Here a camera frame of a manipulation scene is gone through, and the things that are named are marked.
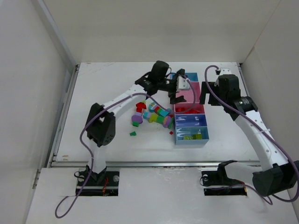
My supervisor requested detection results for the red angular lego piece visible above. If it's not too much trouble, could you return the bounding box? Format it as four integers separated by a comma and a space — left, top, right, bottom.
175, 106, 191, 114

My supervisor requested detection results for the blue and pink sorting tray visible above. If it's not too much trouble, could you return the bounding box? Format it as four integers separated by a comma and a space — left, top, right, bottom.
173, 72, 209, 146

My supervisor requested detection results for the lime green lego brick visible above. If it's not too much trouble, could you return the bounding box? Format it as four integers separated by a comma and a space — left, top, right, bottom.
184, 135, 193, 140

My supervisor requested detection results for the red lego cluster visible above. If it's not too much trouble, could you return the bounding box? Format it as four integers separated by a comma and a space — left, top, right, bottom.
185, 109, 201, 114

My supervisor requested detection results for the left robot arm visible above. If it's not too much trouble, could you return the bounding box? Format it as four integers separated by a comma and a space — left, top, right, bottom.
85, 61, 190, 179

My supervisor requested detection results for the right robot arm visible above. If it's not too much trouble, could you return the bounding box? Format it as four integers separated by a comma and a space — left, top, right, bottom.
199, 74, 299, 196

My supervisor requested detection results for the red green turquoise lego stack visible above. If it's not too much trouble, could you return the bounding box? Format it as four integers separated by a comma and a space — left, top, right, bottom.
154, 106, 171, 117

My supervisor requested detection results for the purple flower lego piece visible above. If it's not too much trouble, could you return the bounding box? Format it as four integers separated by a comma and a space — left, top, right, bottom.
162, 116, 174, 129

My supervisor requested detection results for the round turquoise printed lego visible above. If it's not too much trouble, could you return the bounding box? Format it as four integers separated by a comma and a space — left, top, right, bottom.
149, 102, 158, 112

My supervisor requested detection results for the long multicolour lego stack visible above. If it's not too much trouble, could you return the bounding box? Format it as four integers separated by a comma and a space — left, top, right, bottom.
142, 112, 164, 124

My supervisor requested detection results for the purple round lego piece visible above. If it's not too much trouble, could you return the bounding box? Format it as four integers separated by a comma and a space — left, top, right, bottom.
131, 112, 143, 127

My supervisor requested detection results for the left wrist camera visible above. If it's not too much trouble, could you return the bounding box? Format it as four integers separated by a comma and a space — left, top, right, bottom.
176, 76, 191, 92

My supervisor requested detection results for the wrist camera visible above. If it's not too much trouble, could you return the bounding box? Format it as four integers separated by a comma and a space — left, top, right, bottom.
215, 68, 232, 76
176, 76, 191, 92

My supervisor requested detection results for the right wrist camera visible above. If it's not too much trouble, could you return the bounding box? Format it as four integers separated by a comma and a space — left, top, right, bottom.
215, 68, 232, 76

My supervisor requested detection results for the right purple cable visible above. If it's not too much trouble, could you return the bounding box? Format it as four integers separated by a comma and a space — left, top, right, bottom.
199, 65, 299, 205

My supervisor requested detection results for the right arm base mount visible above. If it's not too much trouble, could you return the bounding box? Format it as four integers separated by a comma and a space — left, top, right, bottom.
199, 160, 247, 196

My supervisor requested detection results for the aluminium front rail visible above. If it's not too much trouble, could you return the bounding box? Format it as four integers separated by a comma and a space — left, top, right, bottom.
46, 161, 273, 168

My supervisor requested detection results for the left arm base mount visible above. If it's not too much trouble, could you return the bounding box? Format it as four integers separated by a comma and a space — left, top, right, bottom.
79, 170, 120, 196

